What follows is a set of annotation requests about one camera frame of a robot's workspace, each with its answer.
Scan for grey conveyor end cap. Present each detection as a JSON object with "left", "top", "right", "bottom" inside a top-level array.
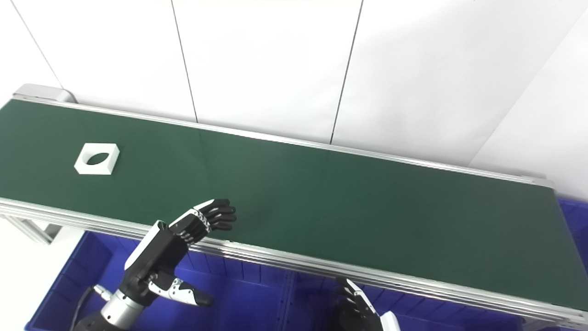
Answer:
[{"left": 13, "top": 84, "right": 76, "bottom": 103}]

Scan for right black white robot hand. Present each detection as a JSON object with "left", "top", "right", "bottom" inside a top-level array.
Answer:
[{"left": 332, "top": 276, "right": 401, "bottom": 331}]

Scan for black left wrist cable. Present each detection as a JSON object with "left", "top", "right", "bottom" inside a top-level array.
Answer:
[{"left": 72, "top": 284, "right": 112, "bottom": 325}]

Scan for aluminium conveyor support leg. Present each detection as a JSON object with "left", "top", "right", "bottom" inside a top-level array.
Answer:
[{"left": 0, "top": 215, "right": 62, "bottom": 245}]

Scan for white square part round hole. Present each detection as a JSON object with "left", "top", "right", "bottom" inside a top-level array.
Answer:
[{"left": 74, "top": 143, "right": 120, "bottom": 176}]

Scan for blue plastic bin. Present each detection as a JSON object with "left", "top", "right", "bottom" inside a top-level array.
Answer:
[
  {"left": 556, "top": 198, "right": 588, "bottom": 276},
  {"left": 25, "top": 230, "right": 294, "bottom": 331},
  {"left": 280, "top": 270, "right": 524, "bottom": 331}
]

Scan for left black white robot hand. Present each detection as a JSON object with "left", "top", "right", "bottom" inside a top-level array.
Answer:
[{"left": 119, "top": 199, "right": 237, "bottom": 308}]

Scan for green conveyor belt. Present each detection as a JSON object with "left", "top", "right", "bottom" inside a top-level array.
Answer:
[
  {"left": 0, "top": 99, "right": 588, "bottom": 311},
  {"left": 0, "top": 84, "right": 588, "bottom": 331}
]

